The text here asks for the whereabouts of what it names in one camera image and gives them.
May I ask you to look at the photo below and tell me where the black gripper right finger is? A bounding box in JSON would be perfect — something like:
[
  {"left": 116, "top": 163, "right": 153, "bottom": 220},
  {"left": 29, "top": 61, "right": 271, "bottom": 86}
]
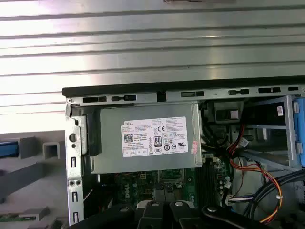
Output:
[{"left": 168, "top": 200, "right": 275, "bottom": 229}]

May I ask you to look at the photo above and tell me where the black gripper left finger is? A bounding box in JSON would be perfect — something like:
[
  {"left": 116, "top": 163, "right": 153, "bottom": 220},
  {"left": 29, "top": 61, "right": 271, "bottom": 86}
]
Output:
[{"left": 69, "top": 200, "right": 165, "bottom": 229}]

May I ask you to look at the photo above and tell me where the green motherboard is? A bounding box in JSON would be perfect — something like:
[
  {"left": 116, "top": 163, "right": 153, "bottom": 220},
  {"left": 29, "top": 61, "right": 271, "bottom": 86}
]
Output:
[{"left": 97, "top": 155, "right": 235, "bottom": 215}]

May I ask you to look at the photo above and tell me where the black RAM slot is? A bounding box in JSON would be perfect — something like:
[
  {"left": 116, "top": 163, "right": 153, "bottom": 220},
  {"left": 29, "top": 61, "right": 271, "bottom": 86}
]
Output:
[
  {"left": 196, "top": 162, "right": 207, "bottom": 208},
  {"left": 205, "top": 162, "right": 217, "bottom": 208}
]

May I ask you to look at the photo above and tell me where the metal socket cover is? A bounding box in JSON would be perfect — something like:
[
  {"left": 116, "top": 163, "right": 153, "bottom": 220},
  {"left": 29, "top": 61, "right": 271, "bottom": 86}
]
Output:
[{"left": 158, "top": 169, "right": 186, "bottom": 185}]

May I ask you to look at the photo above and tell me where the grey power supply unit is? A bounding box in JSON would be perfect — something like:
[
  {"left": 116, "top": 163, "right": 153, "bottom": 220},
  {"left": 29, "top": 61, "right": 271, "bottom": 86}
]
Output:
[{"left": 90, "top": 102, "right": 203, "bottom": 174}]

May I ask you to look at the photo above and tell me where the grey parts rack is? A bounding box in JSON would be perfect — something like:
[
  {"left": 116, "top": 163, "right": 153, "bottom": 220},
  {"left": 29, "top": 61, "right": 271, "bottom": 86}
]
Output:
[{"left": 0, "top": 130, "right": 69, "bottom": 229}]

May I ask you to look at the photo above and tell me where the black PC case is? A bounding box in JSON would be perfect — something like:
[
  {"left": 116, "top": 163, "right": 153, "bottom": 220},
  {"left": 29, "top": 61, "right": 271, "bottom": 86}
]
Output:
[{"left": 61, "top": 77, "right": 305, "bottom": 229}]

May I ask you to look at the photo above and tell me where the metal drive cage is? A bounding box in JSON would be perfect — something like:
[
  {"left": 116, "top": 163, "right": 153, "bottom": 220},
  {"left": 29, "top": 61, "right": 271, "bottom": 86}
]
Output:
[{"left": 240, "top": 94, "right": 305, "bottom": 172}]

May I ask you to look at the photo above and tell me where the green RAM stick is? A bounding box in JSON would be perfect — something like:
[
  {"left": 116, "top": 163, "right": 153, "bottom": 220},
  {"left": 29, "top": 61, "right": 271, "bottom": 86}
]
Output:
[{"left": 0, "top": 214, "right": 27, "bottom": 222}]

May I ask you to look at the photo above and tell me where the blue drive cage latch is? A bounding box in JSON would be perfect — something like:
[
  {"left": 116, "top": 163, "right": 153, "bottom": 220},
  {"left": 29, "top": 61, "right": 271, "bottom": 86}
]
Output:
[{"left": 292, "top": 102, "right": 305, "bottom": 166}]

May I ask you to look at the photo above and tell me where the black cable bundle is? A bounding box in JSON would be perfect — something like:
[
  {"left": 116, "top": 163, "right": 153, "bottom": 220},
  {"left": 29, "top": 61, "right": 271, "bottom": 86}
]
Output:
[{"left": 247, "top": 164, "right": 305, "bottom": 229}]

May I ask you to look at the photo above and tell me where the orange yellow wire bundle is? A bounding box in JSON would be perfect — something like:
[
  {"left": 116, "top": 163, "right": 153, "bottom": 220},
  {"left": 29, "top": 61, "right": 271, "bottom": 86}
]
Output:
[{"left": 225, "top": 124, "right": 285, "bottom": 224}]

